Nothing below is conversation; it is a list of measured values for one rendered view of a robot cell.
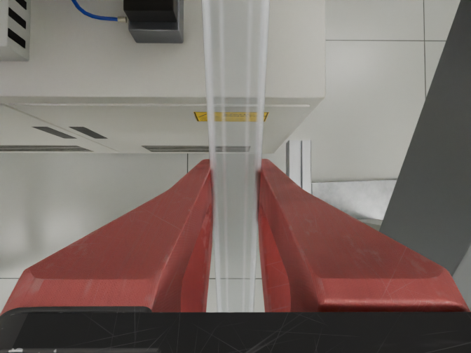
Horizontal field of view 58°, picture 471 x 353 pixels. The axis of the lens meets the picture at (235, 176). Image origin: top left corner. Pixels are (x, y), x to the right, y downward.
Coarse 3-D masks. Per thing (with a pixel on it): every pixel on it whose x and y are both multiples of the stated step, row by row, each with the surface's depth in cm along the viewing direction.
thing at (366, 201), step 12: (384, 180) 105; (396, 180) 105; (312, 192) 105; (324, 192) 105; (336, 192) 105; (348, 192) 105; (360, 192) 105; (372, 192) 105; (384, 192) 105; (336, 204) 105; (348, 204) 105; (360, 204) 105; (372, 204) 105; (384, 204) 105; (360, 216) 105; (372, 216) 105
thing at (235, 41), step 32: (224, 0) 9; (256, 0) 9; (224, 32) 9; (256, 32) 9; (224, 64) 9; (256, 64) 9; (224, 96) 10; (256, 96) 10; (224, 128) 11; (256, 128) 11; (224, 160) 11; (256, 160) 11; (224, 192) 12; (256, 192) 12; (224, 224) 13; (256, 224) 13; (224, 256) 14; (256, 256) 14; (224, 288) 15
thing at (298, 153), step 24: (0, 0) 40; (24, 0) 43; (72, 0) 42; (144, 0) 38; (168, 0) 38; (0, 24) 40; (24, 24) 43; (144, 24) 41; (168, 24) 41; (0, 48) 40; (24, 48) 43; (288, 144) 75; (288, 168) 74
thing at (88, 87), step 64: (64, 0) 45; (192, 0) 45; (320, 0) 45; (0, 64) 44; (64, 64) 44; (128, 64) 44; (192, 64) 44; (320, 64) 45; (0, 128) 63; (64, 128) 63; (128, 128) 63; (192, 128) 62
